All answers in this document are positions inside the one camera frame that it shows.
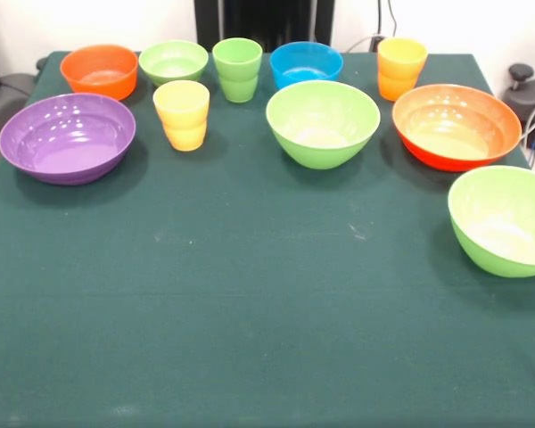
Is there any yellow plastic cup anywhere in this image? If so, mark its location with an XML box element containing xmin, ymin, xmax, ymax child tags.
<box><xmin>377</xmin><ymin>37</ymin><xmax>429</xmax><ymax>103</ymax></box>
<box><xmin>152</xmin><ymin>79</ymin><xmax>211</xmax><ymax>152</ymax></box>

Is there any thin black cable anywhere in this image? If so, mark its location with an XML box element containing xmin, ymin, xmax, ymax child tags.
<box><xmin>385</xmin><ymin>0</ymin><xmax>400</xmax><ymax>40</ymax></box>

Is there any large orange plastic bowl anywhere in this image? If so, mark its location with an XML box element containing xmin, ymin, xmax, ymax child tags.
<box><xmin>391</xmin><ymin>83</ymin><xmax>523</xmax><ymax>173</ymax></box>

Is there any black knobbed equipment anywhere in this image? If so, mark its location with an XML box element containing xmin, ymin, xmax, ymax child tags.
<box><xmin>503</xmin><ymin>63</ymin><xmax>535</xmax><ymax>151</ymax></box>

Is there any small green plastic bowl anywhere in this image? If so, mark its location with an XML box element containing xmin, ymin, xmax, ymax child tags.
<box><xmin>138</xmin><ymin>39</ymin><xmax>210</xmax><ymax>87</ymax></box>

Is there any large green plastic bowl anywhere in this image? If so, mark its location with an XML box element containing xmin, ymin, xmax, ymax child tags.
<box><xmin>448</xmin><ymin>165</ymin><xmax>535</xmax><ymax>279</ymax></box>
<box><xmin>265</xmin><ymin>79</ymin><xmax>382</xmax><ymax>170</ymax></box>

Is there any green plastic cup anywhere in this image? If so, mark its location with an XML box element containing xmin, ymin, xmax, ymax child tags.
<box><xmin>211</xmin><ymin>37</ymin><xmax>264</xmax><ymax>104</ymax></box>

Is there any dark green table cloth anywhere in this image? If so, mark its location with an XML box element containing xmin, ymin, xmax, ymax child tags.
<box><xmin>0</xmin><ymin>51</ymin><xmax>535</xmax><ymax>428</ymax></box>

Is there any purple plastic bowl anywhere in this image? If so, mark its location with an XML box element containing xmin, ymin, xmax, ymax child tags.
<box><xmin>0</xmin><ymin>92</ymin><xmax>137</xmax><ymax>186</ymax></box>

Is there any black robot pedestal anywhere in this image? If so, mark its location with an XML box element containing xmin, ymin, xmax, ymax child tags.
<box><xmin>193</xmin><ymin>0</ymin><xmax>335</xmax><ymax>54</ymax></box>

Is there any blue plastic bowl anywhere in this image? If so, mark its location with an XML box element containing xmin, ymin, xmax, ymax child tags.
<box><xmin>268</xmin><ymin>41</ymin><xmax>344</xmax><ymax>90</ymax></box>

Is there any small orange plastic bowl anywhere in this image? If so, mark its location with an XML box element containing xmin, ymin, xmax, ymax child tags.
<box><xmin>60</xmin><ymin>44</ymin><xmax>140</xmax><ymax>102</ymax></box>

